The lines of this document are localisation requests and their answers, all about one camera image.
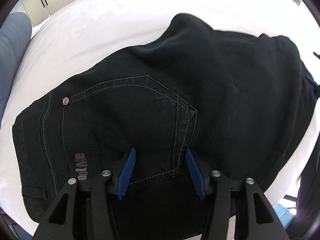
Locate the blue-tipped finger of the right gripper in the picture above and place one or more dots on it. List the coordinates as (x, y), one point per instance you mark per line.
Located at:
(316, 86)

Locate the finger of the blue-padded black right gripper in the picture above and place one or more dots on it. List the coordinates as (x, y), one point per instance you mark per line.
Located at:
(255, 217)

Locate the black denim pants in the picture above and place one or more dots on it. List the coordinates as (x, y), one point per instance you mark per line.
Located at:
(241, 103)

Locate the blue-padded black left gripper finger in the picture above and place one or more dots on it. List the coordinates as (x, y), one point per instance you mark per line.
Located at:
(82, 209)

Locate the rolled blue duvet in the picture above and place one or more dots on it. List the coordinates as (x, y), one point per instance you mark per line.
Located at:
(15, 37)

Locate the wall power socket plate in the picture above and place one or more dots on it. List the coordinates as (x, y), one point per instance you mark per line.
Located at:
(297, 2)

